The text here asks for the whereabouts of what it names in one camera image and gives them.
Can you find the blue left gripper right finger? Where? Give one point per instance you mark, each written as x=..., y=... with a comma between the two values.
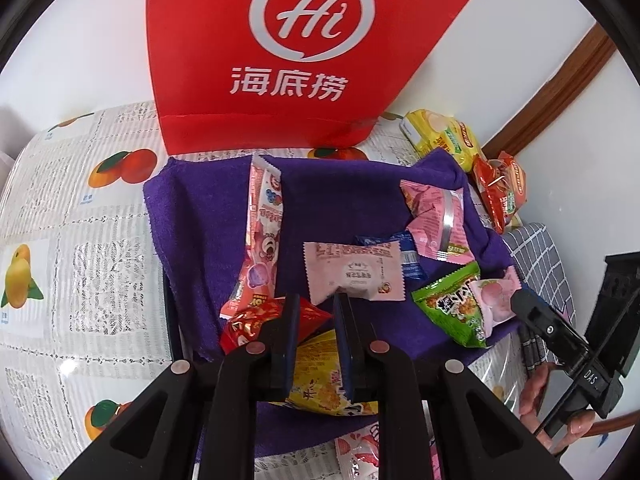
x=345, y=336

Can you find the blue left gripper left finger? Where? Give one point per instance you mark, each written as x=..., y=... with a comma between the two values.
x=291, y=312

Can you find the long pink candy stick packet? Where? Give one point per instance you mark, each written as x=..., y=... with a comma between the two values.
x=257, y=279

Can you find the pale pink rectangular snack packet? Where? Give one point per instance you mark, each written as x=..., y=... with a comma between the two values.
x=372, y=272

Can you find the red small snack packet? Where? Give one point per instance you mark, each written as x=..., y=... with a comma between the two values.
x=245, y=326

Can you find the blue snack packet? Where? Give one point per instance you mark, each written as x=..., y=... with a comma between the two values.
x=410, y=259

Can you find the yellow snack bag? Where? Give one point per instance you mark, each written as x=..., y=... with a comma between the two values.
x=317, y=381

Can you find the green snack bag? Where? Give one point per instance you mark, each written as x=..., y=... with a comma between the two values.
x=450, y=304

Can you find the pink snack bag silver stripe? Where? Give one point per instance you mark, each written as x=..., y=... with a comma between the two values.
x=437, y=225

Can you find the pink peach candy packet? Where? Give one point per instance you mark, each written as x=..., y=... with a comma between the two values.
x=493, y=296

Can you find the white strawberry jelly bag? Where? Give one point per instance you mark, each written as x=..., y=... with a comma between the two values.
x=358, y=453

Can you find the right hand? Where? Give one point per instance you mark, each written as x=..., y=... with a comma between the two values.
x=530, y=398

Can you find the purple towel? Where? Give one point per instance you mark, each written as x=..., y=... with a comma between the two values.
x=198, y=213

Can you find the grey checked folded cloth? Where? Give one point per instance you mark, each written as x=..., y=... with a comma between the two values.
x=539, y=266

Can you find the yellow chips bag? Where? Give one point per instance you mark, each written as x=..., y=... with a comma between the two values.
x=427, y=130

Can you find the red chips bag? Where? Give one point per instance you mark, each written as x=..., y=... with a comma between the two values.
x=502, y=185

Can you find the fruit print tablecloth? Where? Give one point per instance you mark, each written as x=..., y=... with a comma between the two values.
x=86, y=307

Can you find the red paper shopping bag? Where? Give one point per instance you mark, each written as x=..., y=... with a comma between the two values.
x=230, y=74

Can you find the brown wooden door frame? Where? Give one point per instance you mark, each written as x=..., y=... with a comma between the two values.
x=576, y=73

